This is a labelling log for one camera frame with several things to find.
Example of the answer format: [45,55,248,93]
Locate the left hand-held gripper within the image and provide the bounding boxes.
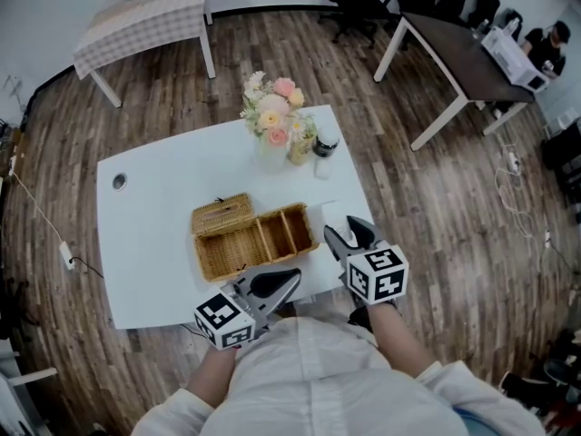
[193,265,303,351]

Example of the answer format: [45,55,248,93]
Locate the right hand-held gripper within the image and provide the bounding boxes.
[323,215,409,307]

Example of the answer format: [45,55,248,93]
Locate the white rectangular object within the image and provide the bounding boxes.
[310,199,362,247]

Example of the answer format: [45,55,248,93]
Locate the person's left forearm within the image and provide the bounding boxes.
[185,345,240,408]

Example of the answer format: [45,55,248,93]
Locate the person's right forearm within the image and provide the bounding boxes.
[365,304,439,376]

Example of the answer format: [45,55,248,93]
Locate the wicker compartment basket with lid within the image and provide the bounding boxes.
[190,192,321,283]

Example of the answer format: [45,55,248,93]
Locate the dark jar with white lid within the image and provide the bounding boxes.
[311,126,341,158]

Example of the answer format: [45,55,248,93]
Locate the yellow patterned bottle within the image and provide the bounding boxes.
[287,134,317,166]

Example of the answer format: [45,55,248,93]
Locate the person's white jacket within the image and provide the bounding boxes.
[131,302,546,436]

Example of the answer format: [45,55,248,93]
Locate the white ceramic vase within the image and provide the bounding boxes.
[258,138,290,174]

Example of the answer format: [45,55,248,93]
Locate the pastel flower bouquet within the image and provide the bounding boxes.
[239,70,319,147]

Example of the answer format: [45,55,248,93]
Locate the dark brown table white legs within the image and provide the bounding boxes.
[373,11,537,152]

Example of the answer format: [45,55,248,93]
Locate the person's blue jeans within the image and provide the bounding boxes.
[451,404,500,436]

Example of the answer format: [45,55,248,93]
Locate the black storage rack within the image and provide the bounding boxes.
[540,123,581,226]

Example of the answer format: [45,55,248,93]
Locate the white side table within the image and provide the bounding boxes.
[88,0,217,109]

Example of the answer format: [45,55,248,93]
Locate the white printer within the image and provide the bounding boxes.
[480,27,551,94]

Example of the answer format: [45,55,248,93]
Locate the black round stool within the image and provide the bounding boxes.
[543,359,578,386]

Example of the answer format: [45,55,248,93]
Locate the table with checkered cloth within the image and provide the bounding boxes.
[72,0,208,81]

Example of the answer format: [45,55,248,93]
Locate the tangled white cable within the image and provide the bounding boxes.
[493,136,553,249]

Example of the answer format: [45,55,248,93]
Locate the thin black cable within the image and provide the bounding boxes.
[70,255,105,280]

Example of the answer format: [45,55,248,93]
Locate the thin white cable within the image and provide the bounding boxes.
[12,172,65,245]

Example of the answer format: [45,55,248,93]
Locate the white metal frame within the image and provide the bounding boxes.
[0,352,58,436]

